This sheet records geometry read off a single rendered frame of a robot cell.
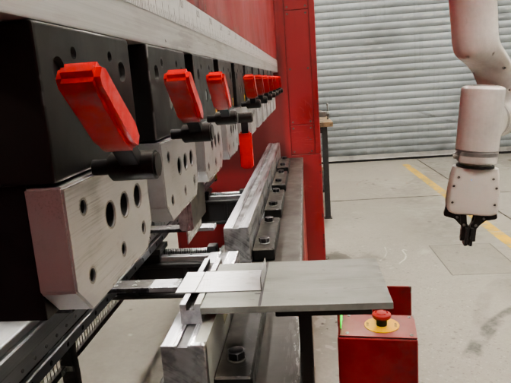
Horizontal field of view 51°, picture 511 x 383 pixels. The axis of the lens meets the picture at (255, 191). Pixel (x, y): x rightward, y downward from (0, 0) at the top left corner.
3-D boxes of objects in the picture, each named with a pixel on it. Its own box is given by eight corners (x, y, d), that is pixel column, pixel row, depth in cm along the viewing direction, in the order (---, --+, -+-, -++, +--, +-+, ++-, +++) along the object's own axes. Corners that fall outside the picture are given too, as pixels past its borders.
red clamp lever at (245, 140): (255, 168, 93) (252, 112, 91) (232, 169, 93) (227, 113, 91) (256, 166, 95) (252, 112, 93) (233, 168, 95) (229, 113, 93)
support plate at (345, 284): (393, 308, 71) (393, 302, 71) (200, 314, 74) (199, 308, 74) (376, 263, 89) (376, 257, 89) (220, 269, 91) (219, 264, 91)
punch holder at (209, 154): (207, 184, 69) (195, 53, 66) (143, 188, 70) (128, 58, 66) (223, 166, 84) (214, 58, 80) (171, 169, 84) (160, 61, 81)
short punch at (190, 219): (195, 244, 76) (188, 178, 74) (181, 245, 76) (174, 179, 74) (207, 225, 86) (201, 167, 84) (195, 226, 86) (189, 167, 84)
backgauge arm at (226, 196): (252, 223, 216) (249, 189, 213) (100, 229, 223) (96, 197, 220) (254, 217, 224) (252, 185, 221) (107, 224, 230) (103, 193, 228)
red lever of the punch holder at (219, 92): (226, 68, 64) (238, 115, 73) (194, 70, 65) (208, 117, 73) (226, 79, 63) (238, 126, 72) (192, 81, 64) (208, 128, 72)
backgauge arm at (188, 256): (226, 297, 143) (222, 247, 140) (1, 304, 150) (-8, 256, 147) (230, 286, 151) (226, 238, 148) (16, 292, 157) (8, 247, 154)
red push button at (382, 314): (391, 332, 110) (391, 316, 109) (372, 331, 111) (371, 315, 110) (391, 324, 114) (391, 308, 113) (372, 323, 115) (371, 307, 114)
